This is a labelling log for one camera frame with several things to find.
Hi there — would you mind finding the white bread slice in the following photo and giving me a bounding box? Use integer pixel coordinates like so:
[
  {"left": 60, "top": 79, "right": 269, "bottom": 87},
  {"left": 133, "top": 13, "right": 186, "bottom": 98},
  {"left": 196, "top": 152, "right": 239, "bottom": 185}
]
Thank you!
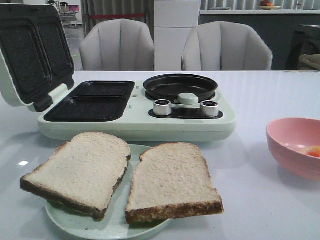
[
  {"left": 20, "top": 132, "right": 132, "bottom": 221},
  {"left": 125, "top": 142, "right": 224, "bottom": 224}
]

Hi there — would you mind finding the pink plastic bowl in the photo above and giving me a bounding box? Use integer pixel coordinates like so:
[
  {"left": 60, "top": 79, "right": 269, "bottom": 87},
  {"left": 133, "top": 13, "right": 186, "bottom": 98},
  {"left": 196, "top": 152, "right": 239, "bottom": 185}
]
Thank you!
[{"left": 266, "top": 117, "right": 320, "bottom": 182}]

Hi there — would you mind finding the mint green breakfast maker lid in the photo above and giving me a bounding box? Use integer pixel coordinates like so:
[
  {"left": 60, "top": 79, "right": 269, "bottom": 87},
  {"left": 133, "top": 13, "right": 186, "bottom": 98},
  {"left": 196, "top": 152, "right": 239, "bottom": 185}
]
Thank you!
[{"left": 0, "top": 3, "right": 75, "bottom": 112}]

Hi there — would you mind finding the mint green breakfast maker base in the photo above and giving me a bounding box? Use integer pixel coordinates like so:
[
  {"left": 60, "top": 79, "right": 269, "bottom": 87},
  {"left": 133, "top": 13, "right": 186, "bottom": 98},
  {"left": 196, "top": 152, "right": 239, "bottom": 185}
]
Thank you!
[{"left": 38, "top": 80, "right": 236, "bottom": 142}]

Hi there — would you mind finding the left silver control knob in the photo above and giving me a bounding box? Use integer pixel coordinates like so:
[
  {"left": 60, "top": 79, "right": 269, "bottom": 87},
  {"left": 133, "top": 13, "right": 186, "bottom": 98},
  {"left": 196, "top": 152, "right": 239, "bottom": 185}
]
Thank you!
[{"left": 152, "top": 99, "right": 172, "bottom": 116}]

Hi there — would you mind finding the silver control knob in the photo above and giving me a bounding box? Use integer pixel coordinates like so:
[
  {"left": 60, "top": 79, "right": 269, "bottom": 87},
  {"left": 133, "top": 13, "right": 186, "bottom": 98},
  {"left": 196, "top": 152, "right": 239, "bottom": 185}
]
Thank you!
[
  {"left": 200, "top": 100, "right": 219, "bottom": 118},
  {"left": 152, "top": 99, "right": 172, "bottom": 116}
]

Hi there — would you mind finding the black round frying pan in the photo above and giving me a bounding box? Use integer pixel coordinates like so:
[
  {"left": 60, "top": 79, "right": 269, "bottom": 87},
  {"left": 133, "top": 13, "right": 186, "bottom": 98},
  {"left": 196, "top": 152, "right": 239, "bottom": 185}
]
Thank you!
[{"left": 143, "top": 73, "right": 218, "bottom": 103}]

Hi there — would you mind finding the right silver control knob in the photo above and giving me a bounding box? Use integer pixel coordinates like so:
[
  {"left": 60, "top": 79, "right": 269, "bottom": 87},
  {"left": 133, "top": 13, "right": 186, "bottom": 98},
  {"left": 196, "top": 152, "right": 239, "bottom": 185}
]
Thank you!
[{"left": 200, "top": 100, "right": 219, "bottom": 118}]

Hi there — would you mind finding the left grey upholstered chair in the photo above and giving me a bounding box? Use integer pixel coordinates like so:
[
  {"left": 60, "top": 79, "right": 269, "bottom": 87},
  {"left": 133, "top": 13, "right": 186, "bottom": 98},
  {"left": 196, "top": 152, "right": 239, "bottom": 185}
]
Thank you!
[{"left": 79, "top": 19, "right": 155, "bottom": 71}]

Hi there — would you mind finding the grey upholstered chair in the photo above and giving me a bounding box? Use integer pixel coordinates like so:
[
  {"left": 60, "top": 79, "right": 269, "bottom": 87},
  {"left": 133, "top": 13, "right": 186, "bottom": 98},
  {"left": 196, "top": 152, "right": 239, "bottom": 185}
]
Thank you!
[
  {"left": 79, "top": 19, "right": 155, "bottom": 71},
  {"left": 181, "top": 21, "right": 273, "bottom": 71}
]

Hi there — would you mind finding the right grey upholstered chair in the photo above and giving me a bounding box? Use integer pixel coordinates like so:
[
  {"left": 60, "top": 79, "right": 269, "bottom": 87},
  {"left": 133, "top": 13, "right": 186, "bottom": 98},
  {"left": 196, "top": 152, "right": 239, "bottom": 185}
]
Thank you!
[{"left": 181, "top": 21, "right": 273, "bottom": 71}]

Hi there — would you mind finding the white cabinet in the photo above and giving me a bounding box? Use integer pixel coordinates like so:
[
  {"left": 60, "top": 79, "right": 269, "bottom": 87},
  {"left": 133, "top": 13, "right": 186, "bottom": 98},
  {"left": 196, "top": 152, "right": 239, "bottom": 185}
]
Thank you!
[{"left": 154, "top": 0, "right": 201, "bottom": 71}]

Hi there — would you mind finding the mint green round plate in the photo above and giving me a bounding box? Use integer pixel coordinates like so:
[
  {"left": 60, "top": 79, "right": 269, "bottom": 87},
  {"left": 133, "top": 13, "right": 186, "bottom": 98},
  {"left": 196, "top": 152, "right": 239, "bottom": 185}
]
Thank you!
[{"left": 45, "top": 144, "right": 171, "bottom": 240}]

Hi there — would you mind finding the fruit bowl on counter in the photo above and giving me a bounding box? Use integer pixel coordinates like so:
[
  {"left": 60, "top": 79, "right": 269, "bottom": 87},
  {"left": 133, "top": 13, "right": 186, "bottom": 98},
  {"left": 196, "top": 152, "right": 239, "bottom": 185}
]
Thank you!
[{"left": 258, "top": 0, "right": 281, "bottom": 10}]

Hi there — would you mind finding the dark appliance at right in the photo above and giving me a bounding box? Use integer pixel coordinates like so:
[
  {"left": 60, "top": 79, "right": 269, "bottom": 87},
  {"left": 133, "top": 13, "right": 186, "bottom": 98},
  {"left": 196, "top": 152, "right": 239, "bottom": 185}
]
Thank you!
[{"left": 285, "top": 24, "right": 320, "bottom": 71}]

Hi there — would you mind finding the mint green pan handle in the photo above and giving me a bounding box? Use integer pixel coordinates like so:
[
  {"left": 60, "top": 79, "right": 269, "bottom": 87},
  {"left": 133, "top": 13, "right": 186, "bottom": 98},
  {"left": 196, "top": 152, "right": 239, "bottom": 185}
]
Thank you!
[{"left": 174, "top": 92, "right": 199, "bottom": 105}]

